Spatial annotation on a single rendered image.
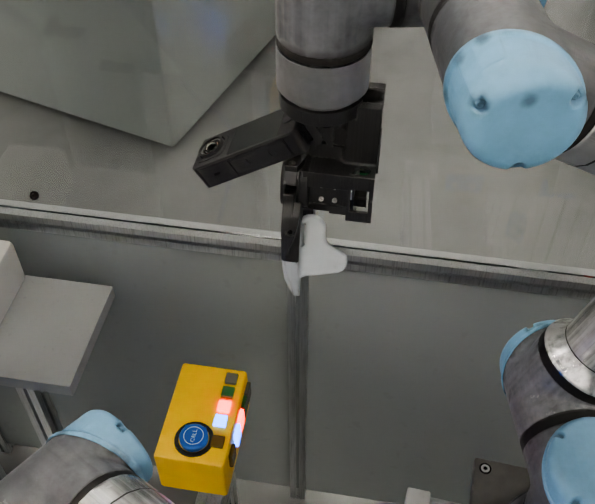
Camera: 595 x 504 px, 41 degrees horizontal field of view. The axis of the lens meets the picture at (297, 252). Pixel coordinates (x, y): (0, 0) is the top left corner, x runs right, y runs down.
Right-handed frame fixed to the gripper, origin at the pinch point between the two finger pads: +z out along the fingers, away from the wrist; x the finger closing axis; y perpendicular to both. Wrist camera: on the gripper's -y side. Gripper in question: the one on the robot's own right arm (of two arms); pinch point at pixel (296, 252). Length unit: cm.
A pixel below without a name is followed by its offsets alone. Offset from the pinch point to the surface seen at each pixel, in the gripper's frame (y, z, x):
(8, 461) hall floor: -90, 148, 43
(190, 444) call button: -14.6, 39.8, -1.4
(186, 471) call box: -15.0, 43.7, -3.5
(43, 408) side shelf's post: -60, 90, 29
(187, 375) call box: -18.2, 40.8, 10.2
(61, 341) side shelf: -49, 62, 27
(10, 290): -62, 59, 35
